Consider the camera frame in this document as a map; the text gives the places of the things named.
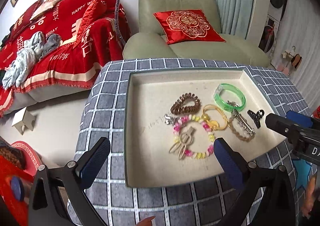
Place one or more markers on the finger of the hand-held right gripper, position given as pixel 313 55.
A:
pixel 280 125
pixel 298 117

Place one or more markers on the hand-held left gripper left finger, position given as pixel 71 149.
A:
pixel 96 166

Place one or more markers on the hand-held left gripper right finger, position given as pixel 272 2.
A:
pixel 227 161

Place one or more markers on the black claw hair clip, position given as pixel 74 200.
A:
pixel 253 115

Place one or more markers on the green translucent bangle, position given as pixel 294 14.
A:
pixel 241 99

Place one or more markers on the white square tray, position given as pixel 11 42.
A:
pixel 150 95

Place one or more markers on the silver rhinestone hair clip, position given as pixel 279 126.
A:
pixel 241 120

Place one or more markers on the beige hair clip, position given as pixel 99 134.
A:
pixel 185 140

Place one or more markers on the grey checked cloth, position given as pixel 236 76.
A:
pixel 112 120

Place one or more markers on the hangers with small clothes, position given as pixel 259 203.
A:
pixel 296 60

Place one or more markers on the blue round tin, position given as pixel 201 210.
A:
pixel 17 188

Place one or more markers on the small white stool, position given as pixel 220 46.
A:
pixel 22 120

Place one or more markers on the red patterned gift box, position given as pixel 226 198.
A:
pixel 15 206

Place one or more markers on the beige sofa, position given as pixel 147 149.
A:
pixel 32 98

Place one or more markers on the red printed blanket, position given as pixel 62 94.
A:
pixel 75 65

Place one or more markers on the light blue clothing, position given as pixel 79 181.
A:
pixel 22 60

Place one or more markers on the grey clothing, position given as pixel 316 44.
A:
pixel 51 44

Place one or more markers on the red embroidered cushion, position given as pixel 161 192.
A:
pixel 187 25

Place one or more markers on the red satin pillow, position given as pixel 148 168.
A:
pixel 87 20

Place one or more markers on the portrait print pillow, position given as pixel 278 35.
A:
pixel 47 5

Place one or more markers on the dark red wall poster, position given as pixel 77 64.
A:
pixel 268 35

